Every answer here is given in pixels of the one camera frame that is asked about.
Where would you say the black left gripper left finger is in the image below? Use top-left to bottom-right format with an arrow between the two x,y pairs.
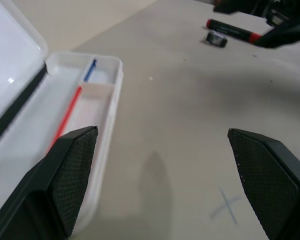
0,125 -> 99,240

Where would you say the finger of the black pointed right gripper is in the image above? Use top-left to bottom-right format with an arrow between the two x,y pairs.
255,15 -> 300,49

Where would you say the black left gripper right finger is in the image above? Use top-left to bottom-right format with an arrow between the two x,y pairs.
227,128 -> 300,240

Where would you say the blue pen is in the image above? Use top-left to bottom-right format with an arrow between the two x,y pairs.
83,58 -> 98,83

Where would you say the red pen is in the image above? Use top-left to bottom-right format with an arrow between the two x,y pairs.
51,85 -> 83,147

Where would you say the black marker with red caps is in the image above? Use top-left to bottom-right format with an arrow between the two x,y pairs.
205,19 -> 263,43

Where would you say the white plastic pencil case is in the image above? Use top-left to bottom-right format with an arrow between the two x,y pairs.
0,0 -> 124,232

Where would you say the black wrapped eraser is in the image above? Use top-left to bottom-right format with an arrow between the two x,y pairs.
205,30 -> 228,48

